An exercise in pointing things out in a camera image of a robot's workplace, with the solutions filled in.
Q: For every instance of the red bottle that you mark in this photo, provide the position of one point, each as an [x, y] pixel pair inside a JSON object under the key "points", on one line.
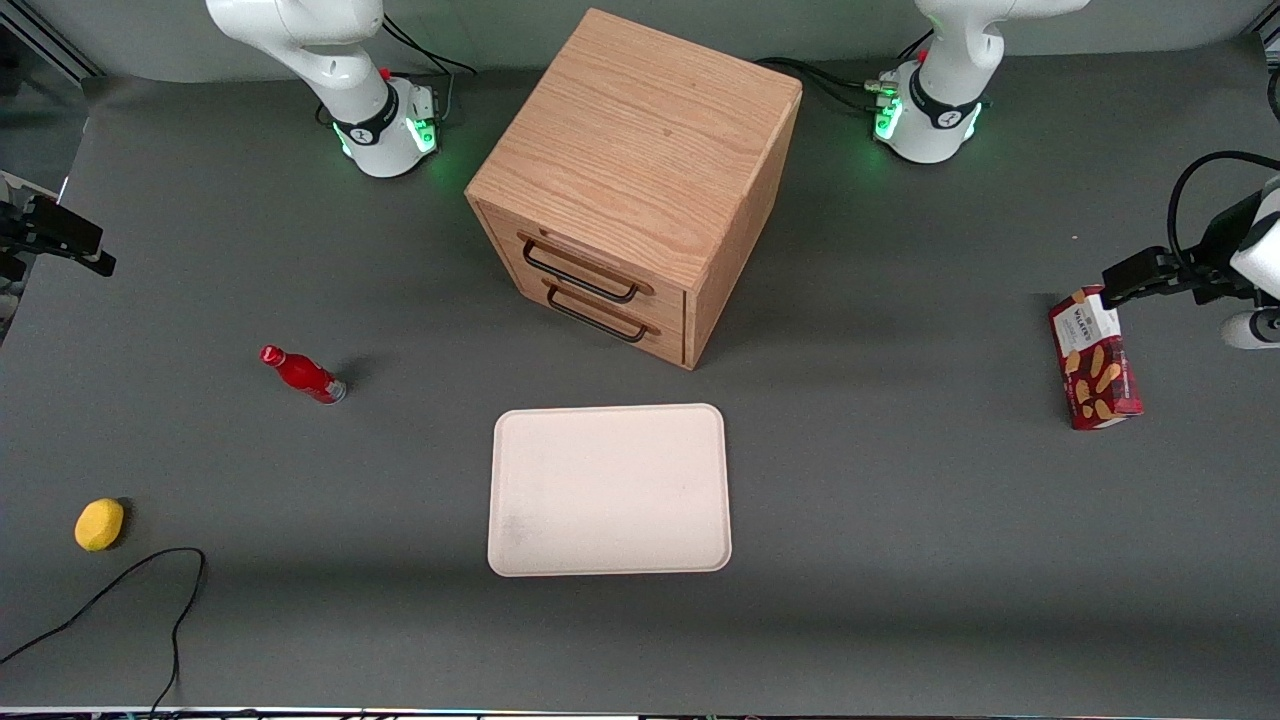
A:
{"points": [[302, 374]]}

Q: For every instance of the aluminium frame rail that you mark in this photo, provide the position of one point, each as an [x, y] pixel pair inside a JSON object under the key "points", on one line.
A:
{"points": [[50, 45], [1270, 38]]}

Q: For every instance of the red cookie box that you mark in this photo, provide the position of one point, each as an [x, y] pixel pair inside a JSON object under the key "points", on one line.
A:
{"points": [[1098, 370]]}

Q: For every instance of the wooden two-drawer cabinet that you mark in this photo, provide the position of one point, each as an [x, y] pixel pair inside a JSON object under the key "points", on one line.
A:
{"points": [[650, 130]]}

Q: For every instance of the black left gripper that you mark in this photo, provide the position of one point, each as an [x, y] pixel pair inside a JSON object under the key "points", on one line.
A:
{"points": [[1222, 243]]}

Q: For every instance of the yellow lemon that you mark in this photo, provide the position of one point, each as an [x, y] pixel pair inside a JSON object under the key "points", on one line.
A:
{"points": [[99, 525]]}

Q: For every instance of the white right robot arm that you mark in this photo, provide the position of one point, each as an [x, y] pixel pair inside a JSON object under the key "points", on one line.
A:
{"points": [[350, 60]]}

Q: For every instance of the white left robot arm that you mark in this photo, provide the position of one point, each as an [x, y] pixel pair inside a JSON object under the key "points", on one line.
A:
{"points": [[940, 110]]}

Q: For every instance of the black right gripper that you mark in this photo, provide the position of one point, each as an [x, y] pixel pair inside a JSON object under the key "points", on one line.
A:
{"points": [[22, 226]]}

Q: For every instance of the beige plastic tray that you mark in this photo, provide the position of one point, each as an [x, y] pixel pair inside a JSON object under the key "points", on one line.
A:
{"points": [[610, 490]]}

